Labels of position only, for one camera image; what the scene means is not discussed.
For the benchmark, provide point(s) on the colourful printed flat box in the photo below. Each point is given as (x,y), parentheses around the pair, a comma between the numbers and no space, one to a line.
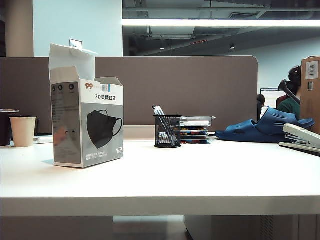
(195,129)
(195,135)
(195,141)

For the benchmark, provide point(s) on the white grey mask box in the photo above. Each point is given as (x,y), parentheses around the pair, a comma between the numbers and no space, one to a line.
(100,140)

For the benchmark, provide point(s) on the blue rubber slipper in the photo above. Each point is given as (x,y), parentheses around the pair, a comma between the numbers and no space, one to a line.
(250,130)

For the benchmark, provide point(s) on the brown desk partition panel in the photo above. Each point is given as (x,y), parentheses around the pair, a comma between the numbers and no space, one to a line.
(175,87)

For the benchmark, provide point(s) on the round colourful lid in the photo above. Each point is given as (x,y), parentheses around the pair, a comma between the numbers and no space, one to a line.
(8,110)

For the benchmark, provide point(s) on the black chair headrest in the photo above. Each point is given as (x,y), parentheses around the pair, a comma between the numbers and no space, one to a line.
(287,87)

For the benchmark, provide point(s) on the black mesh pen holder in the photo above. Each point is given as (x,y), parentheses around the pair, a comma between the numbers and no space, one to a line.
(175,125)

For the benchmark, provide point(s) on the beige paper cup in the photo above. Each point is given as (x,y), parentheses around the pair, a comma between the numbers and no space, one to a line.
(23,132)

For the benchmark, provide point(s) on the cardboard box with labels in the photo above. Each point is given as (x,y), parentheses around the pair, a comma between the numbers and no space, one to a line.
(312,105)

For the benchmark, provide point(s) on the red office chair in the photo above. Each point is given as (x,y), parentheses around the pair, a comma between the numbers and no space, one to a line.
(281,100)

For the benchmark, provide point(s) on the dark cup at edge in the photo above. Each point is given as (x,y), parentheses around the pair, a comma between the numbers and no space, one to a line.
(5,130)

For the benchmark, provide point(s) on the person with dark hair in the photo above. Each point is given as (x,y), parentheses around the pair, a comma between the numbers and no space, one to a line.
(261,101)

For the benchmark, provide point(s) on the ceiling light strip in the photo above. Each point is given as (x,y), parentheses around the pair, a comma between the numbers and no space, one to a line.
(200,22)

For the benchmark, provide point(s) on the computer monitor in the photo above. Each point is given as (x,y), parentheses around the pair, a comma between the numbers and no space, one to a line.
(271,97)

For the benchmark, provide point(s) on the metal wall plate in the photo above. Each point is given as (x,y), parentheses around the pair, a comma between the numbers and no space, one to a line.
(76,43)

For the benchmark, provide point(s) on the red LED sign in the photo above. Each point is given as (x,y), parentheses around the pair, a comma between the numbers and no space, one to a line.
(199,42)

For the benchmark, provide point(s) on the grey white stapler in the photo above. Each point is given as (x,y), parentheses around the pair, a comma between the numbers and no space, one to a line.
(300,132)

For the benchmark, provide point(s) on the black ceiling spotlight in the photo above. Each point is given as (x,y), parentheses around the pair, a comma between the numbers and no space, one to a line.
(232,46)

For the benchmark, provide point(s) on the person in green shirt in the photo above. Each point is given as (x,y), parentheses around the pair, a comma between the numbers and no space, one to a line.
(290,107)

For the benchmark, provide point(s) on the clear plastic flat case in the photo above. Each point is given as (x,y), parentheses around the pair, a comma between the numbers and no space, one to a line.
(195,121)

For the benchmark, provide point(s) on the white black-capped pen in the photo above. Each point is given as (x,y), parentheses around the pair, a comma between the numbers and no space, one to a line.
(155,110)
(160,110)

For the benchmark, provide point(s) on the grey desk side panel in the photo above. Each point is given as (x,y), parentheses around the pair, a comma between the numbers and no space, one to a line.
(50,228)

